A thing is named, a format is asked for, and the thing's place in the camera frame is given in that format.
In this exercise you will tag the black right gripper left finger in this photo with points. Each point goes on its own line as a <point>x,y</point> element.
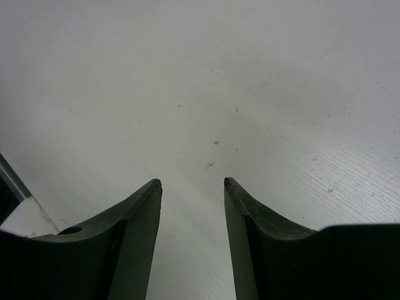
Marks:
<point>108,256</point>

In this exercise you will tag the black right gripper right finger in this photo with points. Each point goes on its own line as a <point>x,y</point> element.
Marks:
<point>276,258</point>

